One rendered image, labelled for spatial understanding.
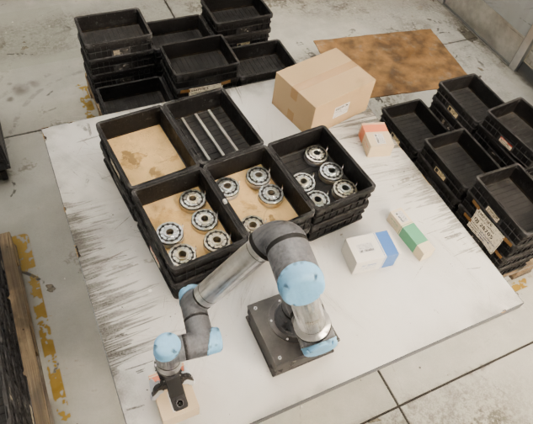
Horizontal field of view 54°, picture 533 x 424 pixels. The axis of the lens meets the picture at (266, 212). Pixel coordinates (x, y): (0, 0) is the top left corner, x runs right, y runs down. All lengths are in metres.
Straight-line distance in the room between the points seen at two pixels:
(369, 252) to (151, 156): 1.00
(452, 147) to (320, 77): 1.05
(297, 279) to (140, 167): 1.17
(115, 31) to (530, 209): 2.63
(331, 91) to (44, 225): 1.75
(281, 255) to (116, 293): 0.93
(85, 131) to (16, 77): 1.59
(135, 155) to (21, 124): 1.58
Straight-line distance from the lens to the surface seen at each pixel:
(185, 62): 3.35
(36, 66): 4.23
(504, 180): 3.15
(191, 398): 1.81
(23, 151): 3.62
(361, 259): 2.13
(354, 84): 2.69
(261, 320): 1.92
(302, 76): 2.66
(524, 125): 3.54
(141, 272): 2.13
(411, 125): 3.55
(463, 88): 3.82
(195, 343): 1.54
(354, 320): 2.10
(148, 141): 2.38
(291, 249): 1.32
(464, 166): 3.27
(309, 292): 1.33
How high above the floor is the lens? 2.52
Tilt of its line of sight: 52 degrees down
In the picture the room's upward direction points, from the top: 10 degrees clockwise
